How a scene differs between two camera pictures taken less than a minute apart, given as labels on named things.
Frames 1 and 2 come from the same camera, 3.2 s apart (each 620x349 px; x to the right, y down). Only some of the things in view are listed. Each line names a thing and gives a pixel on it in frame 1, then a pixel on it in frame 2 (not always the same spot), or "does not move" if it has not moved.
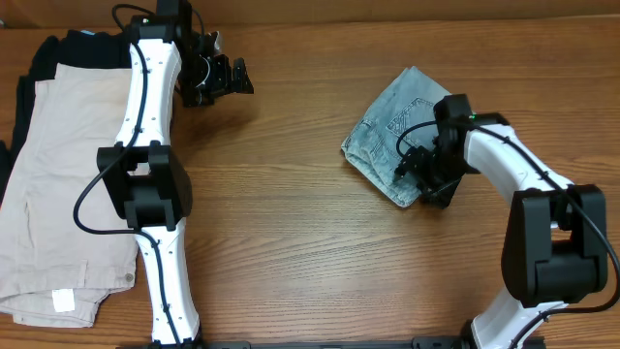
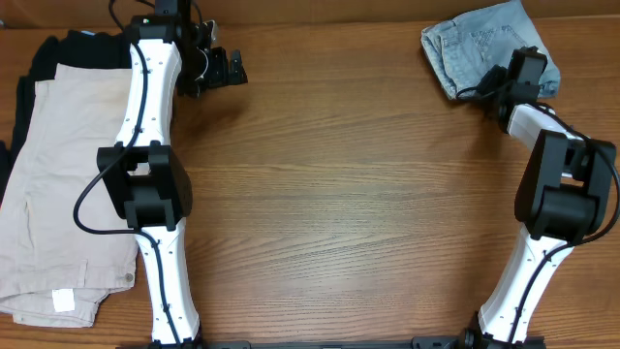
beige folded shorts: (50, 273) does not move
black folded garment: (83, 47) does not move
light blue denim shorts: (400, 116) → (460, 49)
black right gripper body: (441, 174) → (496, 86)
